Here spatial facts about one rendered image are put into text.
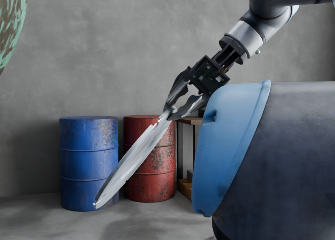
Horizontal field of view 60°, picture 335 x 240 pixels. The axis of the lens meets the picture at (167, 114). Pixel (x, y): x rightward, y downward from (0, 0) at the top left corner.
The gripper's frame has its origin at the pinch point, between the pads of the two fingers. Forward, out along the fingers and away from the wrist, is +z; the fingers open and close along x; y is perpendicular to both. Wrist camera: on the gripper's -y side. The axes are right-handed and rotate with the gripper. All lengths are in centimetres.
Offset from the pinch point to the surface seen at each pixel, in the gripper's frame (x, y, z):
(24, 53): -148, -253, 71
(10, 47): -31.0, 8.2, 12.1
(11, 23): -31.5, 12.9, 7.8
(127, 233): 50, -161, 95
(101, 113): -47, -277, 63
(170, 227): 74, -172, 71
